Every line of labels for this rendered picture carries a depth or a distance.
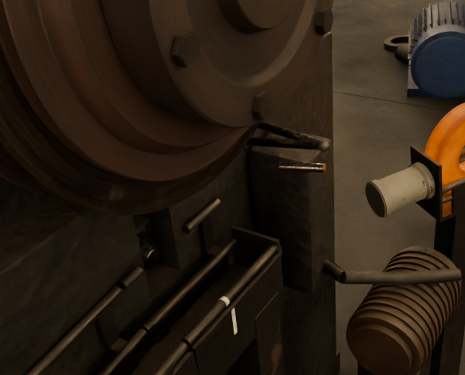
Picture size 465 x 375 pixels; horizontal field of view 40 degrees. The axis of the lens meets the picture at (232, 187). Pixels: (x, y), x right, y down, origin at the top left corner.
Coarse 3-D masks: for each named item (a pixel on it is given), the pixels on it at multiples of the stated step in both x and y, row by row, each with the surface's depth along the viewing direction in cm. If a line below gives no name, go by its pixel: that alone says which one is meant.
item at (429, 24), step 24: (432, 24) 264; (456, 24) 259; (408, 48) 272; (432, 48) 253; (456, 48) 251; (408, 72) 292; (432, 72) 258; (456, 72) 256; (408, 96) 280; (432, 96) 266; (456, 96) 263
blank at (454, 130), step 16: (448, 112) 99; (464, 112) 97; (448, 128) 97; (464, 128) 97; (432, 144) 98; (448, 144) 97; (464, 144) 99; (448, 160) 99; (448, 176) 100; (448, 192) 102
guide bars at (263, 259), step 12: (264, 252) 83; (252, 264) 82; (264, 264) 82; (252, 276) 80; (240, 288) 78; (216, 312) 75; (204, 324) 73; (192, 336) 72; (180, 348) 71; (168, 360) 69; (156, 372) 68; (168, 372) 69
